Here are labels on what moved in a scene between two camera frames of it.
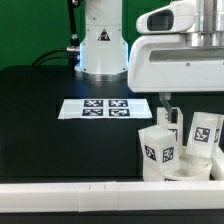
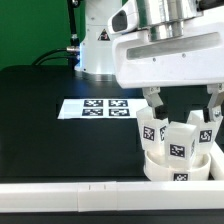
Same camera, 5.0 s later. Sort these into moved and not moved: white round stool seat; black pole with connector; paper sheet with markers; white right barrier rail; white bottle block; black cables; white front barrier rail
Moved: white bottle block
Not moved: white round stool seat; white front barrier rail; black pole with connector; black cables; white right barrier rail; paper sheet with markers
